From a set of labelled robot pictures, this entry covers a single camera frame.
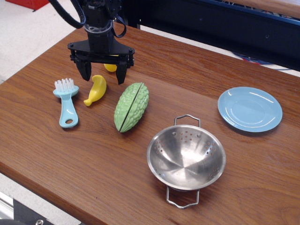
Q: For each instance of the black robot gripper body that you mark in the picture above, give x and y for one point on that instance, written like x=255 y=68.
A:
x=101 y=47

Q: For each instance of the red box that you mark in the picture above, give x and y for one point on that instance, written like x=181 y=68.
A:
x=32 y=4

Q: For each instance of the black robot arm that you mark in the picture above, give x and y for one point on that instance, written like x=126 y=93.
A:
x=99 y=12

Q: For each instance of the yellow toy bell pepper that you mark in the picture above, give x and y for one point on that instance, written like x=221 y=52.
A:
x=111 y=67

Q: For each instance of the steel colander with handles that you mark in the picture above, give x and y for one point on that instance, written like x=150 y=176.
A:
x=186 y=158

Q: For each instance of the green toy bitter melon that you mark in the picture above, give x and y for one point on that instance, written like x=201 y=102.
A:
x=131 y=106

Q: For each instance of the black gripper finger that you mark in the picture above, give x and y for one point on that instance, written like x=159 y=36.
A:
x=121 y=72
x=84 y=68

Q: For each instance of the yellow toy banana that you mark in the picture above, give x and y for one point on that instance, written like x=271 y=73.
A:
x=97 y=91

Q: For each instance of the black metal frame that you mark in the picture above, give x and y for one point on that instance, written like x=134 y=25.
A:
x=227 y=25

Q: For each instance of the light blue plate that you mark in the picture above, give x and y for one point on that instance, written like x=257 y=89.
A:
x=250 y=109

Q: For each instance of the light blue dish brush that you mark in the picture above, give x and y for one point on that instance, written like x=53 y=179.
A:
x=65 y=89

